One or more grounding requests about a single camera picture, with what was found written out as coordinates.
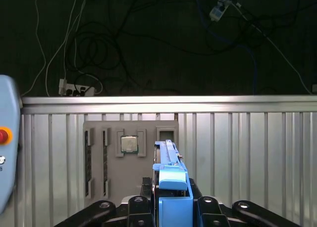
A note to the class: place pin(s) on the hard disk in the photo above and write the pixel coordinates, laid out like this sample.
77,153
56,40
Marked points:
173,182

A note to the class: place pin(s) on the silver CPU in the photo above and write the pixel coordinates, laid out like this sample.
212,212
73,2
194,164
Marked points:
129,144

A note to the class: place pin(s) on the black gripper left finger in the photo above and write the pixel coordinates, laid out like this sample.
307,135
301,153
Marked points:
104,209

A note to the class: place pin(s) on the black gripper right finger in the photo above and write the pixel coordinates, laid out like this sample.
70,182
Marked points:
247,209

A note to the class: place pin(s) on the grey parts rack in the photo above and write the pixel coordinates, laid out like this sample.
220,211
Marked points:
123,177

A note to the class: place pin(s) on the pale blue teach pendant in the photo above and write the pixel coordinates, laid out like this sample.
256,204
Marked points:
7,108

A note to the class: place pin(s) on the white power strip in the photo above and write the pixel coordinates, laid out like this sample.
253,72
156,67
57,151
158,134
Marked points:
74,89
218,11

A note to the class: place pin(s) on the RAM stick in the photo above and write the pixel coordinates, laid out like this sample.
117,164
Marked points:
105,162

